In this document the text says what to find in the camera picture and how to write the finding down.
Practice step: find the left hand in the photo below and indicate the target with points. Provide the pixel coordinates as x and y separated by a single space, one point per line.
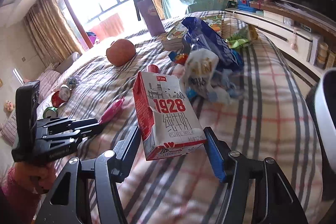
29 176

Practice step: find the white tv cabinet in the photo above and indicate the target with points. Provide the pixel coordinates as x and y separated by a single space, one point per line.
297 42

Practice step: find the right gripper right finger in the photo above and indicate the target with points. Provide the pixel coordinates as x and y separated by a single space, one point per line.
275 200

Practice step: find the red apple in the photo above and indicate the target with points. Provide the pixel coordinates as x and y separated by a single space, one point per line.
120 52

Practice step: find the white rimmed trash bin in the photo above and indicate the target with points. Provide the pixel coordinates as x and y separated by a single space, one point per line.
321 103

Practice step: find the striped sofa cushion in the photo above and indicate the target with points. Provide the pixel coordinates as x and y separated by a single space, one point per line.
47 80

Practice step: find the red snack wrapper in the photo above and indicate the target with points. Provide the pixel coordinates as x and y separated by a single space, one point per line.
178 58

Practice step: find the red cylindrical can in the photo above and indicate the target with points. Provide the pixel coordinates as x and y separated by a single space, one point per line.
153 68

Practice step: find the left beige curtain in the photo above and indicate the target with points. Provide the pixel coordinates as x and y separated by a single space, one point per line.
50 33

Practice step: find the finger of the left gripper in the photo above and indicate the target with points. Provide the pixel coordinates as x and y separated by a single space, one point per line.
59 135
62 124

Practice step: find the red milk carton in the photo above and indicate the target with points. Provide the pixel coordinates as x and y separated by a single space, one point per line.
169 126

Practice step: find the pink toy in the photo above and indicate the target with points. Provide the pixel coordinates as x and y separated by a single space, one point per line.
111 111

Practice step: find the blue tempo tissue bag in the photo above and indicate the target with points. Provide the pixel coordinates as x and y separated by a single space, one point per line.
210 40

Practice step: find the green snack bag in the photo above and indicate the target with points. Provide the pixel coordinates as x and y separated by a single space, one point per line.
243 37

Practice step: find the green can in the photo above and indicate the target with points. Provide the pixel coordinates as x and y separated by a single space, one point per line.
50 112

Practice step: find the purple thermos bottle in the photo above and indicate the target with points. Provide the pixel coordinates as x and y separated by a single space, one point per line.
145 9

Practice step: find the red crushed can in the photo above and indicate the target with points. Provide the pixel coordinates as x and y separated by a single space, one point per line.
61 96

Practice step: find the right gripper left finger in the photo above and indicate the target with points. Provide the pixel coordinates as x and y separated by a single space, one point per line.
68 200

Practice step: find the children picture book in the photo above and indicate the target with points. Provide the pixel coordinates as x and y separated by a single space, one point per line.
179 36

